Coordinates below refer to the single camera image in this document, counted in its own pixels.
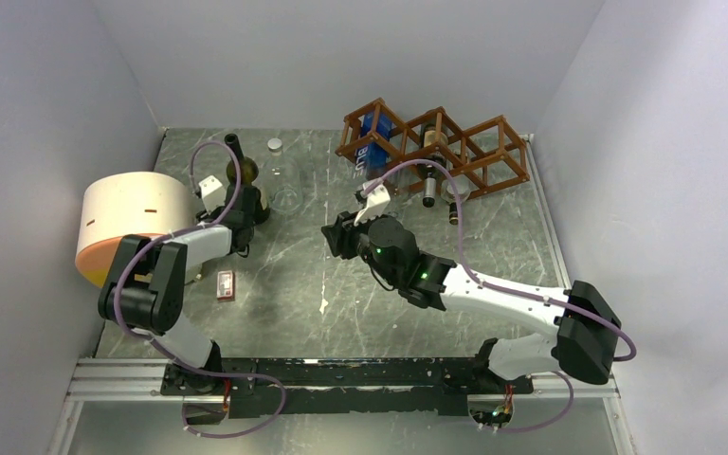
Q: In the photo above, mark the cream and orange cylinder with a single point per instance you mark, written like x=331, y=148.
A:
x=145, y=203

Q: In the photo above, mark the clear bottle silver cap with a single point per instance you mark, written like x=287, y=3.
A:
x=282, y=178

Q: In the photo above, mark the clear square gold-label bottle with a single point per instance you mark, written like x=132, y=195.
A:
x=463, y=188

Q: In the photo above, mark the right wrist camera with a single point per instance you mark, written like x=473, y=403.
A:
x=373, y=197

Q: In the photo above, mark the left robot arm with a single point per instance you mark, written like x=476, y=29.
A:
x=144, y=288

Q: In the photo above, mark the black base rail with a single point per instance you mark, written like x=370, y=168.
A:
x=259, y=386

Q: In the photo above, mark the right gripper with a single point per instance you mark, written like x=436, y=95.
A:
x=341, y=234

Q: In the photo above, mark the small red box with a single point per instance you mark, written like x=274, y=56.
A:
x=225, y=285

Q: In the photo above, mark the clear round glass bottle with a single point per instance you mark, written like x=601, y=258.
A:
x=398, y=185

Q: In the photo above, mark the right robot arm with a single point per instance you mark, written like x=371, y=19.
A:
x=572, y=330

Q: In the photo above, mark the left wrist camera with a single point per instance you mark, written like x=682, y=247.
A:
x=212, y=193

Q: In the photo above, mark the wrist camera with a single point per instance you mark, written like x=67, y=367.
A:
x=373, y=197
x=212, y=193

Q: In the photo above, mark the dark green open wine bottle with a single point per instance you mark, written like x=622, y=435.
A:
x=249, y=174

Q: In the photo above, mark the blue square bottle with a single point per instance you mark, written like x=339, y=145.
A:
x=371, y=160

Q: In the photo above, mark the brown wooden wine rack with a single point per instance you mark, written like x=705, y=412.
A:
x=491, y=154

